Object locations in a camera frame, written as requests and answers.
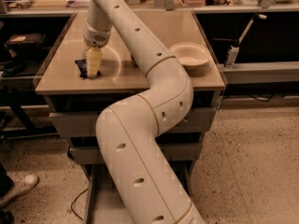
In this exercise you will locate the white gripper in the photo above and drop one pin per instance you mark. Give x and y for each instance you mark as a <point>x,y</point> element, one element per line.
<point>95,36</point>

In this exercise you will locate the dark blue rxbar wrapper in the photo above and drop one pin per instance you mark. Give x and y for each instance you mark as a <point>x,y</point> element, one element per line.
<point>86,69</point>

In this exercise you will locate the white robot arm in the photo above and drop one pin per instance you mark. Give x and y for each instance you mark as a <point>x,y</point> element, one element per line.
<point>126,131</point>

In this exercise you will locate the grey top drawer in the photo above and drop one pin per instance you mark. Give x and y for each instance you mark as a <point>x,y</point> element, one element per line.
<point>82,124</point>

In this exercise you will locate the grey middle drawer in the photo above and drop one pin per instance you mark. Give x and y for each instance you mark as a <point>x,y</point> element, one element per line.
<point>173,152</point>

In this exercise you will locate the open grey bottom drawer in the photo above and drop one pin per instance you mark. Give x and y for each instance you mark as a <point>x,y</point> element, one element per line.
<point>102,199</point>

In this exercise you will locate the dark flat box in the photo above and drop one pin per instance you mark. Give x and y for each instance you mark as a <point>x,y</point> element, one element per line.
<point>26,39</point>

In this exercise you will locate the white bowl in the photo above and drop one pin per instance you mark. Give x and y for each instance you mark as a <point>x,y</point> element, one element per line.
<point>190,55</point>

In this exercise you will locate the white sneaker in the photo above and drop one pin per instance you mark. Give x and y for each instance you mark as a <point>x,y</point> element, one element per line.
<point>10,189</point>

